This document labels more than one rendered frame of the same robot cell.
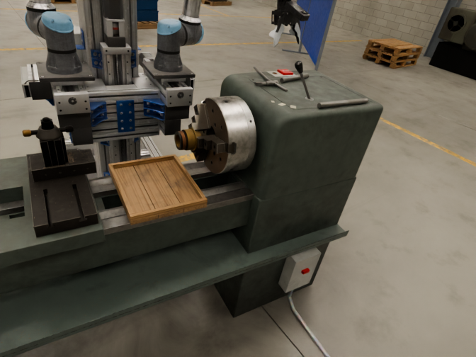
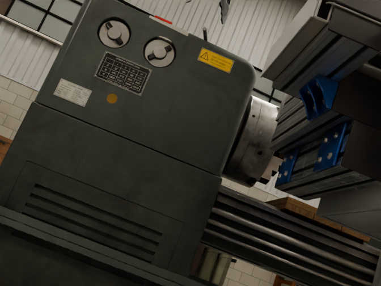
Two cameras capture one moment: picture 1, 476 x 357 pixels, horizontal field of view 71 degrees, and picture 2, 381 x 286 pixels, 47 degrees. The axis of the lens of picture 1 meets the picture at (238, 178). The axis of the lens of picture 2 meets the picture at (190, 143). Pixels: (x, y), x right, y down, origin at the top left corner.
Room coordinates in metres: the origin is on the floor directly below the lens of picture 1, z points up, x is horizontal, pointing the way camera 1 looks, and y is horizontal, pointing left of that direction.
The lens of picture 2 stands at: (2.69, 0.71, 0.60)
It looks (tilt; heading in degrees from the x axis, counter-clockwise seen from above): 14 degrees up; 211
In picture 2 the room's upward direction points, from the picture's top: 21 degrees clockwise
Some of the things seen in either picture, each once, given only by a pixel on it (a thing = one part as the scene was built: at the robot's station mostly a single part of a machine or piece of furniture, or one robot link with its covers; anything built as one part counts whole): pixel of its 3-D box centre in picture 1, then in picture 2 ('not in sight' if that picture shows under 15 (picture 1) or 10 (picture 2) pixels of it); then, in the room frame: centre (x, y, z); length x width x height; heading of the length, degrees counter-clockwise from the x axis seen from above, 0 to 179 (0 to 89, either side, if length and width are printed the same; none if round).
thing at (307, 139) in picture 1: (292, 127); (148, 103); (1.50, -0.22, 1.06); 0.59 x 0.48 x 0.39; 125
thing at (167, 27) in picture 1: (170, 34); not in sight; (1.76, 0.46, 1.33); 0.13 x 0.12 x 0.14; 148
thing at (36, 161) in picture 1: (64, 164); not in sight; (0.97, 0.64, 1.00); 0.20 x 0.10 x 0.05; 125
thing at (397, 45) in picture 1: (392, 52); not in sight; (8.75, -3.19, 0.22); 1.25 x 0.86 x 0.44; 135
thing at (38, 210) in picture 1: (59, 186); not in sight; (0.91, 0.62, 0.95); 0.43 x 0.18 x 0.04; 35
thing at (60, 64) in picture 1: (63, 58); not in sight; (1.48, 0.88, 1.21); 0.15 x 0.15 x 0.10
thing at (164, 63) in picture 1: (168, 58); not in sight; (1.76, 0.47, 1.21); 0.15 x 0.15 x 0.10
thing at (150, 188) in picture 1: (156, 185); (306, 221); (1.09, 0.33, 0.89); 0.36 x 0.30 x 0.04; 35
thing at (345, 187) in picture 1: (267, 223); (75, 276); (1.49, -0.22, 0.43); 0.60 x 0.48 x 0.86; 125
